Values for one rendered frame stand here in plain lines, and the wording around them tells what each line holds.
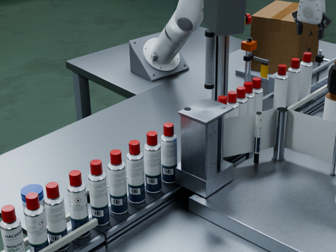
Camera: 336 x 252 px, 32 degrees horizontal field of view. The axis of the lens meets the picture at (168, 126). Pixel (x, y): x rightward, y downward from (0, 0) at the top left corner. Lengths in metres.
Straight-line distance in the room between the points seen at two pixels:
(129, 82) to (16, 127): 1.71
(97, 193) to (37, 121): 2.76
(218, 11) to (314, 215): 0.71
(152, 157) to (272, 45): 1.17
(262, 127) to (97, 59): 1.33
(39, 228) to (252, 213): 0.63
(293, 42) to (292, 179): 0.95
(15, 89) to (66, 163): 2.87
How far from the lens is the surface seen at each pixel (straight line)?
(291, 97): 2.43
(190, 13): 2.55
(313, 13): 2.38
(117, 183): 1.74
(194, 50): 3.21
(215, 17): 1.99
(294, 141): 2.05
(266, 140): 2.05
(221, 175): 1.89
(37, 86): 5.02
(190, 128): 1.78
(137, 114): 2.50
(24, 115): 4.53
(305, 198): 1.90
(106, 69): 2.99
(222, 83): 2.23
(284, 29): 2.77
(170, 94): 2.67
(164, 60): 2.85
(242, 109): 2.12
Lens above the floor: 1.93
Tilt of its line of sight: 27 degrees down
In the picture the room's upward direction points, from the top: 1 degrees counter-clockwise
